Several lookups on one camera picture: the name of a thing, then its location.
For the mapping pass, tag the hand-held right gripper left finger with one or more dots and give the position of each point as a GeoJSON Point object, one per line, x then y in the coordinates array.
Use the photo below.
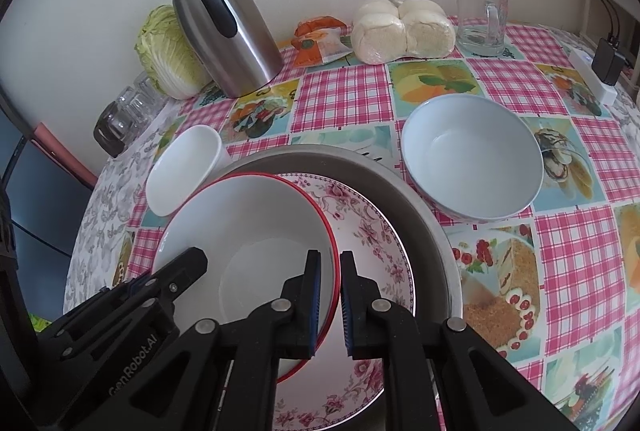
{"type": "Point", "coordinates": [315, 301]}

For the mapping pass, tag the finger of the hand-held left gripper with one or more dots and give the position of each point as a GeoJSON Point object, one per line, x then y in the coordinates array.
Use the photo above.
{"type": "Point", "coordinates": [185, 268]}
{"type": "Point", "coordinates": [137, 286]}

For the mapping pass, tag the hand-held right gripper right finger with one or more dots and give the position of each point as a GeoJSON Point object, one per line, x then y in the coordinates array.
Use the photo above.
{"type": "Point", "coordinates": [346, 311]}

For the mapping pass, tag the red rimmed strawberry bowl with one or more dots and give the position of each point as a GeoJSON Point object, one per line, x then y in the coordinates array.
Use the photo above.
{"type": "Point", "coordinates": [240, 231]}

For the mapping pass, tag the pink floral rimmed plate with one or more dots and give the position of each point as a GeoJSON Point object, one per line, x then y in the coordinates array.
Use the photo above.
{"type": "Point", "coordinates": [370, 231]}

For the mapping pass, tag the plain white bowl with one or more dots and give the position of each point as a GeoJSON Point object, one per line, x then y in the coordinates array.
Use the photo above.
{"type": "Point", "coordinates": [180, 171]}

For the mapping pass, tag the pale blue printed bowl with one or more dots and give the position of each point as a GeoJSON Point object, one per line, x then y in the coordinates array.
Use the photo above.
{"type": "Point", "coordinates": [475, 161]}

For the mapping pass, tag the green and white box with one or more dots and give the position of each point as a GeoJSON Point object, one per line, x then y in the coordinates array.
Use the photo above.
{"type": "Point", "coordinates": [39, 322]}

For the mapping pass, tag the dark blue panel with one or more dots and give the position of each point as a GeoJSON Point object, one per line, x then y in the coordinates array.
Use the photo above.
{"type": "Point", "coordinates": [45, 191]}

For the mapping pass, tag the pink board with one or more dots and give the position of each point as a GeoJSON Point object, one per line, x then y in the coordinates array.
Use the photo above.
{"type": "Point", "coordinates": [65, 151]}

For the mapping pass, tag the brown glass cup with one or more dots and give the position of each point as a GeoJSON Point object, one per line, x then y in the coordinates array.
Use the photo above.
{"type": "Point", "coordinates": [112, 131]}

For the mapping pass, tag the clear glass cup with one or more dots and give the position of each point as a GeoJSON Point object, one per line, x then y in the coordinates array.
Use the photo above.
{"type": "Point", "coordinates": [132, 108]}
{"type": "Point", "coordinates": [147, 91]}

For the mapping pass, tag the pink checked tablecloth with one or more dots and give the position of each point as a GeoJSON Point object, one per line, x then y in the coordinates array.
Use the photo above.
{"type": "Point", "coordinates": [340, 101]}

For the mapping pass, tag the napa cabbage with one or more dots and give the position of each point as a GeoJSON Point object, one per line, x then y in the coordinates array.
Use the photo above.
{"type": "Point", "coordinates": [165, 51]}

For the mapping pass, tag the stainless steel thermos jug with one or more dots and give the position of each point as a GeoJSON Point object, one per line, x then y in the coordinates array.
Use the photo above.
{"type": "Point", "coordinates": [245, 41]}

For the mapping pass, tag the orange snack packet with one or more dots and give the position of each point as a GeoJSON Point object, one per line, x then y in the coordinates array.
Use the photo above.
{"type": "Point", "coordinates": [312, 46]}

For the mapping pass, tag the bag of steamed buns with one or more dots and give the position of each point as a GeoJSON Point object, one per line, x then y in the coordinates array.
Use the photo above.
{"type": "Point", "coordinates": [400, 36]}

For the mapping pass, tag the clear glass mug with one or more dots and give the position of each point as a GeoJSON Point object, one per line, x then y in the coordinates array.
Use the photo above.
{"type": "Point", "coordinates": [470, 11]}

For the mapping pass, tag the white power strip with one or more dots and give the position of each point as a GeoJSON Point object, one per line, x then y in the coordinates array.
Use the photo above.
{"type": "Point", "coordinates": [582, 61]}

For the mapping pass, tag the black charger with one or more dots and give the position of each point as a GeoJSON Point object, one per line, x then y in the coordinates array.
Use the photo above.
{"type": "Point", "coordinates": [607, 61]}

